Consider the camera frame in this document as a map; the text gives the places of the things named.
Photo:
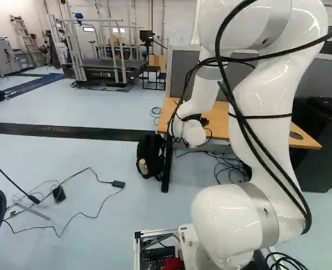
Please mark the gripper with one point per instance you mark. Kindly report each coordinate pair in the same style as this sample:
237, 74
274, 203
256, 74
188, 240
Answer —
204, 121

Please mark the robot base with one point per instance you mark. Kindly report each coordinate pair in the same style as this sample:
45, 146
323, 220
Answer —
154, 247

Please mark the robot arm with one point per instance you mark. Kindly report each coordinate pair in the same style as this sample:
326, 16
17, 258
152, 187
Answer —
263, 95

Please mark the wooden table with black legs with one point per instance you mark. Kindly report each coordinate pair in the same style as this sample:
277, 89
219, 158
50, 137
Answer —
219, 123

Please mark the grey partition panel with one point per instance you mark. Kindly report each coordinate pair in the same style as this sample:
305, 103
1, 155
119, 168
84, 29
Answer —
183, 73
320, 78

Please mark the black backpack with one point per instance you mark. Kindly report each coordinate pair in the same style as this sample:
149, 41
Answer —
152, 157

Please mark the small black box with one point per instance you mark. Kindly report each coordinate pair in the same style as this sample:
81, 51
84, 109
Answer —
59, 194

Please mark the treadmill with white frame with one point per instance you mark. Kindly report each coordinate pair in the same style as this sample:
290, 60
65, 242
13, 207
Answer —
107, 70

